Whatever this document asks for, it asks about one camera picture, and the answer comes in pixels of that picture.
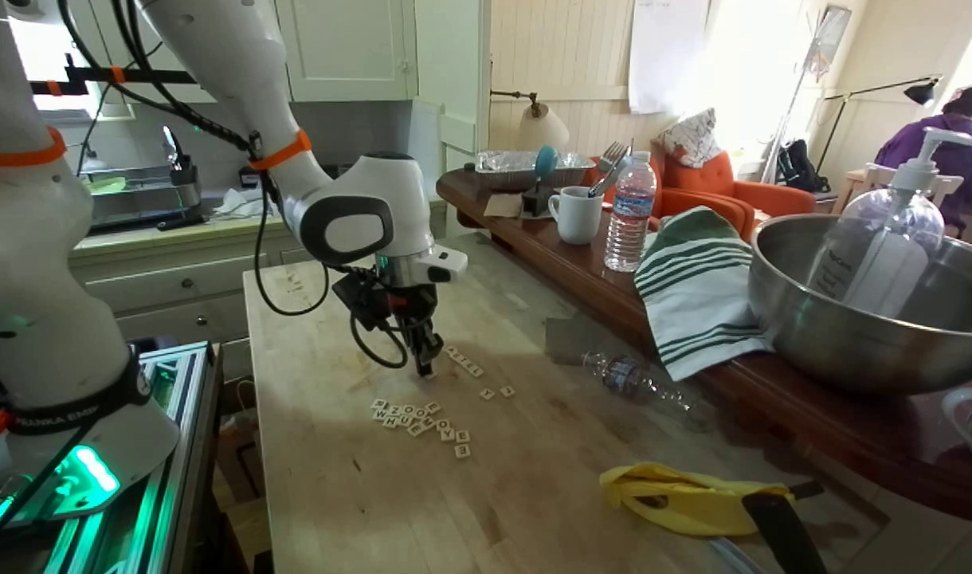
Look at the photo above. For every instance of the metal spoon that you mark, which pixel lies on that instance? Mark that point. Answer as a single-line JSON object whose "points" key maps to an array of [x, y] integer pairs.
{"points": [[610, 167]]}

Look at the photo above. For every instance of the person in purple clothes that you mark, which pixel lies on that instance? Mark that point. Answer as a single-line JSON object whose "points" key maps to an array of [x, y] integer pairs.
{"points": [[943, 149]]}

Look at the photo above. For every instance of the black camera mount rod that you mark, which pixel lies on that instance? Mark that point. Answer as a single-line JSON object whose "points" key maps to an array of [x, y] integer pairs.
{"points": [[92, 78]]}

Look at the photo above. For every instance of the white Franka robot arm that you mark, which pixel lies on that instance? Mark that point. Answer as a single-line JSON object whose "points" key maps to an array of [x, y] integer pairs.
{"points": [[39, 274]]}

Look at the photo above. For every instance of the aluminium foil tray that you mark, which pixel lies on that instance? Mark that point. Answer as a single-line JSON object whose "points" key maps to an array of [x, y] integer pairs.
{"points": [[505, 162]]}

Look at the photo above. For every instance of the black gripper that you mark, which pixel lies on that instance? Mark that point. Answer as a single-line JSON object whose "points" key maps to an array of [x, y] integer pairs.
{"points": [[408, 303]]}

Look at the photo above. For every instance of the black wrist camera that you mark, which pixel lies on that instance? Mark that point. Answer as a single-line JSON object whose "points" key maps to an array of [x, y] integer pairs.
{"points": [[363, 300]]}

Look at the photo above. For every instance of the white ceramic mug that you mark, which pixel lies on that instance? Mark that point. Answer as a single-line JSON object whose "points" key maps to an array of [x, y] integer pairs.
{"points": [[578, 217]]}

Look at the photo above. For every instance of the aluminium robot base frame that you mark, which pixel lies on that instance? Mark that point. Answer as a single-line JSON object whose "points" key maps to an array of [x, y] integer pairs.
{"points": [[134, 522]]}

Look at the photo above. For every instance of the white letter tile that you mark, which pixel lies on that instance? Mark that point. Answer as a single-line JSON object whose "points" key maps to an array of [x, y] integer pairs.
{"points": [[505, 389], [477, 372], [449, 435], [463, 452], [466, 366], [458, 356], [463, 435], [489, 392]]}

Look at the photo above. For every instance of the patterned cushion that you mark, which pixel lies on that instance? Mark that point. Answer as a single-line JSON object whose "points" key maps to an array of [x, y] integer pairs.
{"points": [[696, 136]]}

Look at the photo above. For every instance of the clear plastic water bottle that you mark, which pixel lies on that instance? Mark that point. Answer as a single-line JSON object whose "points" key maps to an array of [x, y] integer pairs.
{"points": [[628, 226]]}

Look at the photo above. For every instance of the black funnel base block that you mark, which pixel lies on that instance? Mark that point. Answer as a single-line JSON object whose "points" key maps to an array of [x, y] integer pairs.
{"points": [[538, 203]]}

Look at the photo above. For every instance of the large steel mixing bowl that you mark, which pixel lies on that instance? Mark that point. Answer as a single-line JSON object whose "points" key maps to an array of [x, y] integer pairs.
{"points": [[855, 340]]}

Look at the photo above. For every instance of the dark wood counter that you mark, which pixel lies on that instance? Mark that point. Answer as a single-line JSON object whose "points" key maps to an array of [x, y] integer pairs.
{"points": [[824, 425]]}

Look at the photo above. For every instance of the white shade desk lamp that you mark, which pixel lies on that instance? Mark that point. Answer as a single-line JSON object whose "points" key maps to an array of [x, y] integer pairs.
{"points": [[543, 130]]}

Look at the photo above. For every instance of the orange armchair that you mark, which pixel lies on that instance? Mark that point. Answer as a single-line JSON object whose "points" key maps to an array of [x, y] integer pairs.
{"points": [[710, 189]]}

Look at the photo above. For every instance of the black bag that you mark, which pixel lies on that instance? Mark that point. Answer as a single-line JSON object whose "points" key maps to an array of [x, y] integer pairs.
{"points": [[800, 167]]}

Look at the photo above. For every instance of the brown cardboard sheet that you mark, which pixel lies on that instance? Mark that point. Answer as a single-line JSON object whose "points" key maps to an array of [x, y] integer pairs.
{"points": [[501, 204]]}

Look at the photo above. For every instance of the green striped white towel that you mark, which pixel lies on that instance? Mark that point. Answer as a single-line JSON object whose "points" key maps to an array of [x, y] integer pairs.
{"points": [[696, 299]]}

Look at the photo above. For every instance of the clear pump sanitizer bottle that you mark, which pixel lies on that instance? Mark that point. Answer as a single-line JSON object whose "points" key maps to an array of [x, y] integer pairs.
{"points": [[887, 256]]}

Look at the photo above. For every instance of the white paper wall pad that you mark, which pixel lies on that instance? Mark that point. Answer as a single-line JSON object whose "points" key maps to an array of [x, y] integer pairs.
{"points": [[668, 52]]}

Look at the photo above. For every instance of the cream drawer cabinet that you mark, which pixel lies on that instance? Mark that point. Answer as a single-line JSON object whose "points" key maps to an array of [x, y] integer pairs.
{"points": [[185, 287]]}

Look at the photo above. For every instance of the black floor lamp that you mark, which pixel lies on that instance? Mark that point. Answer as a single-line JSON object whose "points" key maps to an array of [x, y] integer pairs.
{"points": [[918, 86]]}

